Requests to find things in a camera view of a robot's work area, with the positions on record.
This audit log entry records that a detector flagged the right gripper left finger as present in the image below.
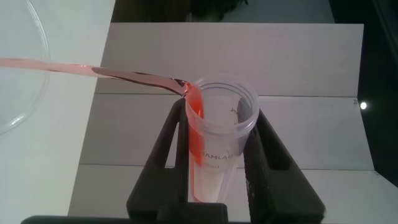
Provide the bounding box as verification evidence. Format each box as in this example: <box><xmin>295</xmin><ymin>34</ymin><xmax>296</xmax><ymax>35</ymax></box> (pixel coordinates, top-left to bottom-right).
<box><xmin>126</xmin><ymin>98</ymin><xmax>192</xmax><ymax>218</ymax></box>

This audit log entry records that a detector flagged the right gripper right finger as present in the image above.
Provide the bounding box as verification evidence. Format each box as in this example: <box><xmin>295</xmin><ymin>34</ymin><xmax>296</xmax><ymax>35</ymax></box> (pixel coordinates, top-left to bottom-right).
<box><xmin>244</xmin><ymin>109</ymin><xmax>326</xmax><ymax>224</ymax></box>

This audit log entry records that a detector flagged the red pigment test tube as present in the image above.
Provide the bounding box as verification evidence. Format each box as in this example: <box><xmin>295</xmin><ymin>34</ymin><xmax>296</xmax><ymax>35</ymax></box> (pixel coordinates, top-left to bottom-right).
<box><xmin>185</xmin><ymin>73</ymin><xmax>260</xmax><ymax>203</ymax></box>

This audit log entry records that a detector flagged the clear glass beaker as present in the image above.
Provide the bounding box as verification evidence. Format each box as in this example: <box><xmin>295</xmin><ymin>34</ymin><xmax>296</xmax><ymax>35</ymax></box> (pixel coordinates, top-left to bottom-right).
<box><xmin>0</xmin><ymin>0</ymin><xmax>51</xmax><ymax>136</ymax></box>

